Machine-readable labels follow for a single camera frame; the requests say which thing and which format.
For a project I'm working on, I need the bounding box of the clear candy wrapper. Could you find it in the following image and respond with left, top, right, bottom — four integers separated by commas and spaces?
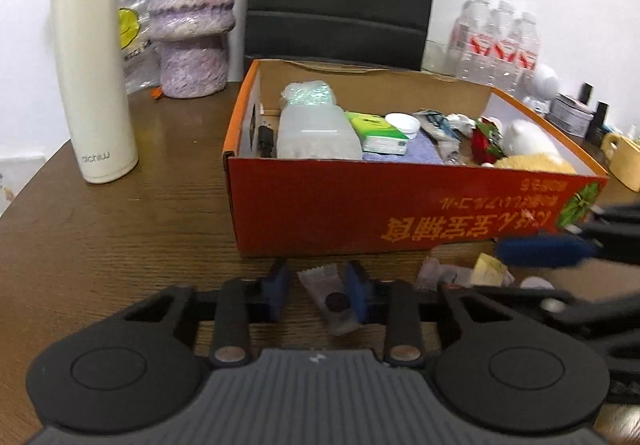
298, 264, 362, 337

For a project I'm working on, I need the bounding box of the clear printed plastic bag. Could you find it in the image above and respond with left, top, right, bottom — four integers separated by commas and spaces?
116, 0, 164, 96

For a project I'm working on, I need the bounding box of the yellow mug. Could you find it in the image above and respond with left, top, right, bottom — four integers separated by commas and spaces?
601, 132, 640, 192

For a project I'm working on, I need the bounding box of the yellow white plush toy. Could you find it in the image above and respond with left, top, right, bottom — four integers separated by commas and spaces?
492, 119, 579, 174

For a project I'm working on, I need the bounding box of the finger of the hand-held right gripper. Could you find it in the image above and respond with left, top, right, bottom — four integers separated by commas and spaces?
440, 286, 640, 342
494, 204, 640, 271

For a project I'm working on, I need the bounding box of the red label water bottle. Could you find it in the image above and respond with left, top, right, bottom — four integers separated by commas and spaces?
446, 0, 491, 81
510, 12, 542, 98
482, 1, 519, 91

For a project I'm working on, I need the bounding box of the white jar lid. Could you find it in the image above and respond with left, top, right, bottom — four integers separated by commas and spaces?
385, 112, 422, 140

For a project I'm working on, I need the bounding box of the grey tin box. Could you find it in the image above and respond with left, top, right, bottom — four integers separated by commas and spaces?
547, 93, 596, 138

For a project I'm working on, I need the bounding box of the purple cloth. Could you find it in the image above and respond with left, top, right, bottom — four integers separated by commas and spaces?
361, 130, 444, 164

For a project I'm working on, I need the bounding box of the crumpled foil packet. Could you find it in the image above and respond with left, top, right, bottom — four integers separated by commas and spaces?
414, 109, 476, 165

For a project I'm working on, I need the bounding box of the yellow candy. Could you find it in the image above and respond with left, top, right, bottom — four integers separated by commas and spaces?
470, 252, 515, 287

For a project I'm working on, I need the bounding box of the red rose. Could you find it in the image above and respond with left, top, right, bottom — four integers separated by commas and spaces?
470, 117, 506, 166

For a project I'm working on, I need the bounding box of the cream thermos bottle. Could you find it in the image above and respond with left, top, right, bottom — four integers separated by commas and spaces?
49, 0, 139, 184

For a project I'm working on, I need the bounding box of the white round robot toy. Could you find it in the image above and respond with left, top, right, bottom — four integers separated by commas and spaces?
522, 64, 561, 116

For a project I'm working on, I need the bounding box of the glittery green packet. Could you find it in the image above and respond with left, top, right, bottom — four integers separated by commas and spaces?
280, 81, 340, 110

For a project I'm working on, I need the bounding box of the red cardboard box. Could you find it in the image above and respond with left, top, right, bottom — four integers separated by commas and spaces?
221, 57, 610, 259

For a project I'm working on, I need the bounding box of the translucent plastic storage box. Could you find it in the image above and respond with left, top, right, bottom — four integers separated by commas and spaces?
276, 105, 364, 161

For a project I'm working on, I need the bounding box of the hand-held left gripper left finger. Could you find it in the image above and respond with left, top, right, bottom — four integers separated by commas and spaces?
122, 259, 294, 369

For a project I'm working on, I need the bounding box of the grey wrapper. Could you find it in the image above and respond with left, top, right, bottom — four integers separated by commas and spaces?
417, 257, 476, 290

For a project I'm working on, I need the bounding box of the wooden desktop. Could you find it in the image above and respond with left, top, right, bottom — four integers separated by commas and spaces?
0, 80, 640, 445

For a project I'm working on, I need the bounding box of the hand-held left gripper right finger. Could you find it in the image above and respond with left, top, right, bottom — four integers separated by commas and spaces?
345, 260, 526, 369

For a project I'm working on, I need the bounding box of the black usb cable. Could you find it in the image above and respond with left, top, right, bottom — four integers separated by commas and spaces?
257, 124, 277, 158

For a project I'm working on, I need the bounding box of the purple fuzzy vase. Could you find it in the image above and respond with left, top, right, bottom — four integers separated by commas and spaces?
148, 0, 237, 100

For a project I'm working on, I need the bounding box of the green tissue packet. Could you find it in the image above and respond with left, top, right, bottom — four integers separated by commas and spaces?
345, 112, 412, 156

